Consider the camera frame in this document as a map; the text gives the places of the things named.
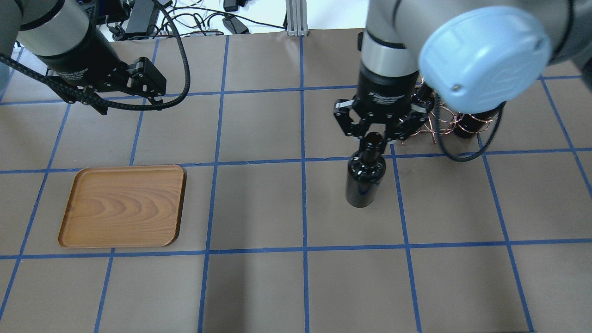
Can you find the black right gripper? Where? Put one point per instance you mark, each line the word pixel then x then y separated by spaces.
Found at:
pixel 386 89

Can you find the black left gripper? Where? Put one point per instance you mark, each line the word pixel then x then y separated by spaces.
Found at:
pixel 77 59

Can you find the aluminium frame post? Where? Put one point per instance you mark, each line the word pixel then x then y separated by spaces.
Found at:
pixel 296 18

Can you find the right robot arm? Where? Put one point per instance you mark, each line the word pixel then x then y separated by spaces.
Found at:
pixel 476 54

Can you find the black wine bottle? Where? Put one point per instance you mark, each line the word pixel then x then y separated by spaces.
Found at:
pixel 470 125
pixel 365 170

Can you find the wooden tray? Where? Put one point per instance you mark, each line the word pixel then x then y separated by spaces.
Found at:
pixel 124 207

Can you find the copper wire bottle basket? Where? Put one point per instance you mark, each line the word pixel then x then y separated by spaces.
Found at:
pixel 442 119

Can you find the black power adapter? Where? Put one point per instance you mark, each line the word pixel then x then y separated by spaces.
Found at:
pixel 142 19

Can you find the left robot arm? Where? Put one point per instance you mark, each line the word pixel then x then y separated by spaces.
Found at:
pixel 21 19

